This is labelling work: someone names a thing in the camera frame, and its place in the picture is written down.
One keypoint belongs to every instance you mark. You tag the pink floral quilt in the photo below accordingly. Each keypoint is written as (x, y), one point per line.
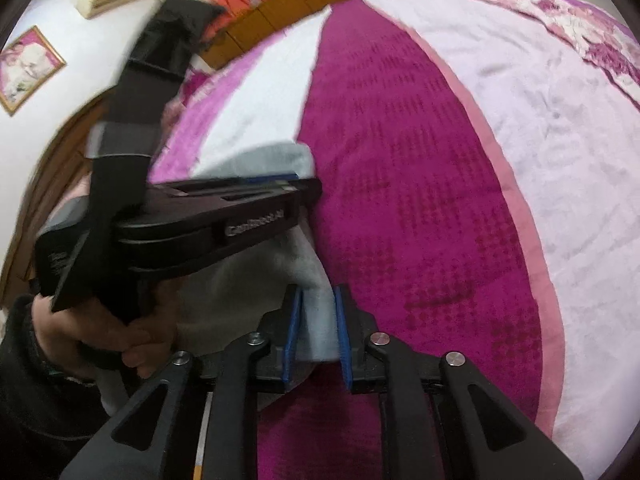
(575, 25)

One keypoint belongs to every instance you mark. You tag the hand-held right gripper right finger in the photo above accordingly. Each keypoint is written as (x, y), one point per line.
(344, 330)

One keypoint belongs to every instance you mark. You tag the framed wall picture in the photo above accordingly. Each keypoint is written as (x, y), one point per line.
(27, 67)

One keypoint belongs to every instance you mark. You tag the person's left hand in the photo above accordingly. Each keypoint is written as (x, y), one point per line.
(100, 330)

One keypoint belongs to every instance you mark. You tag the person's left forearm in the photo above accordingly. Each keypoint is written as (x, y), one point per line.
(35, 410)

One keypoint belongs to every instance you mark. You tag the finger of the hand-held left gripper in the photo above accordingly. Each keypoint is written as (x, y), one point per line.
(240, 195)
(255, 227)

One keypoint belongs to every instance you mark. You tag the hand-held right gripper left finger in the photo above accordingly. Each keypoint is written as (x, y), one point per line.
(292, 330)

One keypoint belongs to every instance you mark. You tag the magenta and white blanket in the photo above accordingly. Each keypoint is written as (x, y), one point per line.
(400, 185)

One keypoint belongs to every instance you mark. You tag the grey pants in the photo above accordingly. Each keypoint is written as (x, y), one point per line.
(240, 300)

